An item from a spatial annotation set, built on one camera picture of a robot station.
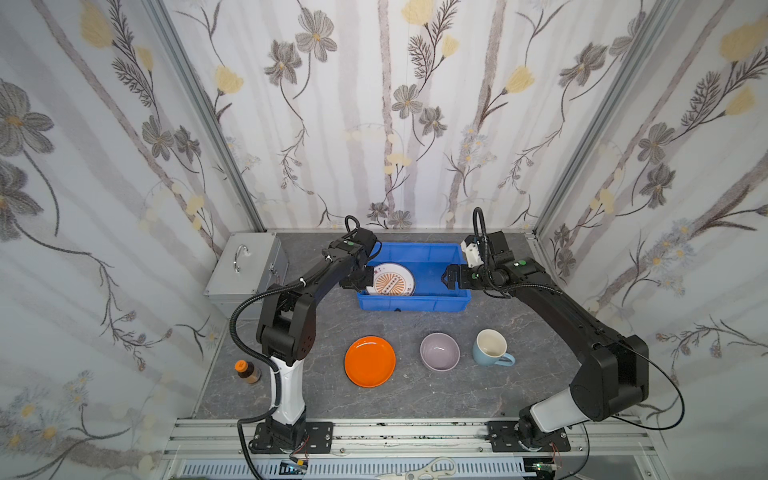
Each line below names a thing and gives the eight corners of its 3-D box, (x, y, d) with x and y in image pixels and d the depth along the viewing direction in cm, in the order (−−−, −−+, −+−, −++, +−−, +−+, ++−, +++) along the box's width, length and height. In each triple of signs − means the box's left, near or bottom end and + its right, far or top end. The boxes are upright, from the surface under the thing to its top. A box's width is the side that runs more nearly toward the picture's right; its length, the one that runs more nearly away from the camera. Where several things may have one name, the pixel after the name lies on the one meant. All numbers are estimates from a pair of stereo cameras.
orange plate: (343, 387, 84) (342, 383, 82) (347, 340, 93) (346, 336, 90) (396, 387, 84) (396, 384, 82) (395, 341, 93) (396, 336, 91)
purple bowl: (421, 375, 86) (423, 369, 81) (418, 340, 93) (420, 332, 88) (459, 375, 86) (462, 369, 81) (453, 340, 93) (457, 332, 88)
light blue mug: (472, 371, 87) (481, 358, 79) (467, 344, 93) (475, 329, 84) (503, 371, 87) (516, 358, 79) (497, 344, 93) (508, 329, 84)
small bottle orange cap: (246, 384, 84) (231, 373, 77) (249, 371, 87) (236, 359, 79) (262, 384, 84) (250, 373, 77) (266, 371, 87) (254, 359, 79)
